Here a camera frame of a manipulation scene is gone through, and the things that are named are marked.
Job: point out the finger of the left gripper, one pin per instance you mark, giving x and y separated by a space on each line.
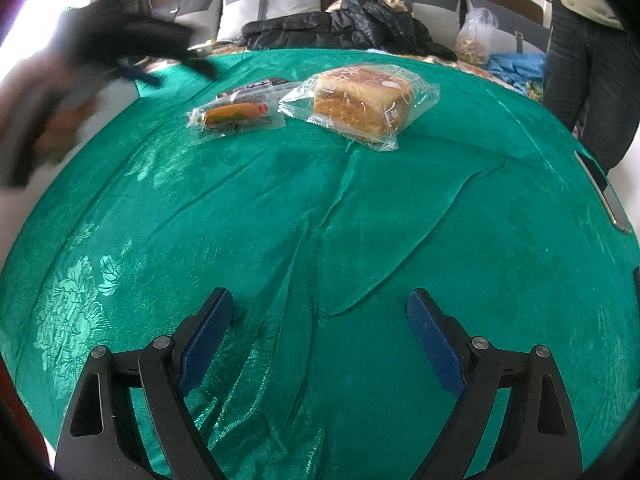
200 66
135 73

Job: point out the packaged bread loaf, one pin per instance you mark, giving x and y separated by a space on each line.
368 103

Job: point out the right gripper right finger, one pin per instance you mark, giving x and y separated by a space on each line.
538 437

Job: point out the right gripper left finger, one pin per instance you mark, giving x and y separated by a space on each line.
100 437

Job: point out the black jacket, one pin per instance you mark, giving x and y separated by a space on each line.
355 25

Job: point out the small dark chocolate packet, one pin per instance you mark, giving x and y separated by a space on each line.
265 84

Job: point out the green patterned tablecloth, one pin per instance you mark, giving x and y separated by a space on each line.
321 240

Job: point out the person left hand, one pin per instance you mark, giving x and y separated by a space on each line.
32 126

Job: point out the blue clothes pile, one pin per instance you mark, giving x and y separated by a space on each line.
524 72

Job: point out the clear plastic bag of snacks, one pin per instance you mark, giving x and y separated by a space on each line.
473 41

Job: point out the burger gummy packet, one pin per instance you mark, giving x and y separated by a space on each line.
235 114

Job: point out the standing person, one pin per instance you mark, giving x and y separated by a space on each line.
593 71

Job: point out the grey white sofa cushion right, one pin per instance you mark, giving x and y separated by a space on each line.
519 23

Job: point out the white cardboard box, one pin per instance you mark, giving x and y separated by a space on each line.
18 203

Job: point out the grey white sofa cushion left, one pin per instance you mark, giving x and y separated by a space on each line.
202 15

